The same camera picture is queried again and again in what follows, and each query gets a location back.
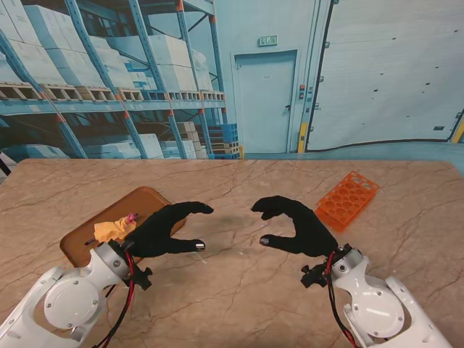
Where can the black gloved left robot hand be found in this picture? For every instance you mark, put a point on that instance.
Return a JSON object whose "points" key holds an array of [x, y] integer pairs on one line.
{"points": [[163, 232]]}

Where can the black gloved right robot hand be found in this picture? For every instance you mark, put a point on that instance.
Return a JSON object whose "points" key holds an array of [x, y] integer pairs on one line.
{"points": [[301, 232]]}

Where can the pink rubber band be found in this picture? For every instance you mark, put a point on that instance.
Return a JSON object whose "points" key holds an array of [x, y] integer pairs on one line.
{"points": [[129, 218]]}

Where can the yellow cloth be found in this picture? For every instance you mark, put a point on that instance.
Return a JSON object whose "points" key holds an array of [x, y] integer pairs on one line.
{"points": [[112, 230]]}

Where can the dark purple glass rod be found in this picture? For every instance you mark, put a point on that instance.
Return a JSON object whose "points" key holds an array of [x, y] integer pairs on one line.
{"points": [[90, 242]]}

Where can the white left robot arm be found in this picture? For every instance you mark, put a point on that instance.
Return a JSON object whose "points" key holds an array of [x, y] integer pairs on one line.
{"points": [[65, 301]]}

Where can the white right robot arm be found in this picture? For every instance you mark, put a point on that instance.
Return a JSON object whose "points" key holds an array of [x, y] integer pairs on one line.
{"points": [[377, 304]]}

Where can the orange test tube rack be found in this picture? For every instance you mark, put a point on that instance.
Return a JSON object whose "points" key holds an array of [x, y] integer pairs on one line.
{"points": [[348, 203]]}

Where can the brown wooden tray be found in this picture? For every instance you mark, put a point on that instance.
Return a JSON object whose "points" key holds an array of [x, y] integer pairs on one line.
{"points": [[108, 221]]}

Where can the printed warehouse backdrop banner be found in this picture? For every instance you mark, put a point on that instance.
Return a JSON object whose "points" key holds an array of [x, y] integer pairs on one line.
{"points": [[232, 72]]}

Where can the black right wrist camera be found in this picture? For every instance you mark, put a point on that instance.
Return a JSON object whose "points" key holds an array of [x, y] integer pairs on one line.
{"points": [[314, 275]]}

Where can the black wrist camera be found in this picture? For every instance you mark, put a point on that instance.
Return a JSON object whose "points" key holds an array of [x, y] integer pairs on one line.
{"points": [[314, 275], [142, 277]]}

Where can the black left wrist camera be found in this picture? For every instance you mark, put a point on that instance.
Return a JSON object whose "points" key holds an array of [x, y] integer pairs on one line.
{"points": [[142, 277]]}

